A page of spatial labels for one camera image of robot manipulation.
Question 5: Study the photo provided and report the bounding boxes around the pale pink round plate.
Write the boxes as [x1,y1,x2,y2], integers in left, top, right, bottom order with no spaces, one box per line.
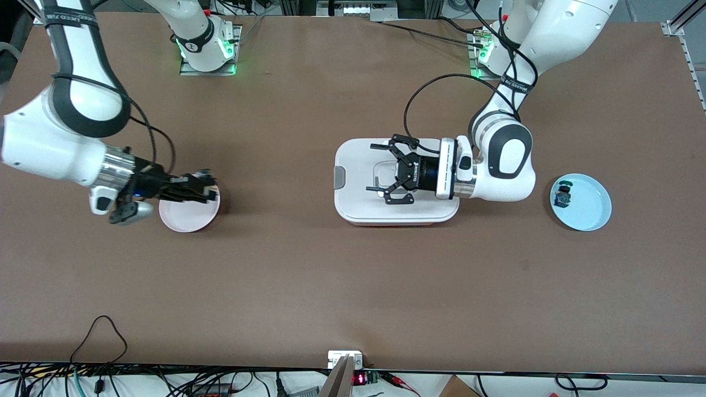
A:
[159,185,221,233]

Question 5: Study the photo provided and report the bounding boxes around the black cable below table edge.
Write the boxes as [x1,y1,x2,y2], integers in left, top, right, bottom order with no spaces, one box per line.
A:
[554,374,608,391]

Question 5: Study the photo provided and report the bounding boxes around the brown cardboard piece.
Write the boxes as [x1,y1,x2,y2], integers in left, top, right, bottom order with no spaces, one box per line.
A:
[438,375,482,397]

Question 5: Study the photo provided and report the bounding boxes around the white lidded box grey latches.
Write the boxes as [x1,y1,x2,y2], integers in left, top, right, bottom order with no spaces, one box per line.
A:
[333,138,461,227]

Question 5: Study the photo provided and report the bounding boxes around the small white edge device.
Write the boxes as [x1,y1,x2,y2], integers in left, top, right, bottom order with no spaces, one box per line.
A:
[328,351,363,369]

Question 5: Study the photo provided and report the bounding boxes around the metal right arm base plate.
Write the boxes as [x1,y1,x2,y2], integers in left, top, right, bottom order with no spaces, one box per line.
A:
[179,25,243,76]

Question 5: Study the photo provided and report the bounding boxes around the black cable across table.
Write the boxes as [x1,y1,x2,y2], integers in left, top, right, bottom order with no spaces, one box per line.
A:
[371,19,486,47]

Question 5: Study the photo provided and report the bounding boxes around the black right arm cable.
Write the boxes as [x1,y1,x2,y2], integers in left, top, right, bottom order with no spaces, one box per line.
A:
[143,122,176,177]
[52,74,158,166]

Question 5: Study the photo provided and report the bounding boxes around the green push-button switch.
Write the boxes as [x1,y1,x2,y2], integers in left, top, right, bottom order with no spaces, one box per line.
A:
[553,179,574,209]

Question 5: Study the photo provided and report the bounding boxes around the red and black test lead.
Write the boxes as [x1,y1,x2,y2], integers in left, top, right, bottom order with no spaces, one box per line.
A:
[379,372,421,397]

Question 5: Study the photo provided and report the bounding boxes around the grey metal bar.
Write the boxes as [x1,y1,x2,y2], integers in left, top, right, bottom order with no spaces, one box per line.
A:
[319,355,355,397]

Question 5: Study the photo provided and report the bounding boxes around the tangled black cable bundle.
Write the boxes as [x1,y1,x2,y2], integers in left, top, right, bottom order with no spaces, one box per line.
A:
[0,361,331,397]

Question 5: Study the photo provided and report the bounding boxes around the lit device behind table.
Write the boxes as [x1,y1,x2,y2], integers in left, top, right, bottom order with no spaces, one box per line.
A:
[317,0,399,17]

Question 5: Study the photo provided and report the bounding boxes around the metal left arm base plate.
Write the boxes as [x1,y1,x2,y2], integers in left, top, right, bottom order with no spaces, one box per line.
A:
[469,29,511,82]

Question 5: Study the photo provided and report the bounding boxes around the aluminium profile rail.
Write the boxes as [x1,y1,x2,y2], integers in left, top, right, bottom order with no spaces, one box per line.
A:
[661,0,706,114]

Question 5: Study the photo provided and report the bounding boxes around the thin black looped cable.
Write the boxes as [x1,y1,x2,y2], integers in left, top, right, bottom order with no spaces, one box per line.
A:
[70,315,129,364]

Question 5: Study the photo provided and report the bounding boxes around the light blue round plate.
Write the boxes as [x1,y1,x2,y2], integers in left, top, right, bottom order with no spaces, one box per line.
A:
[550,174,612,232]

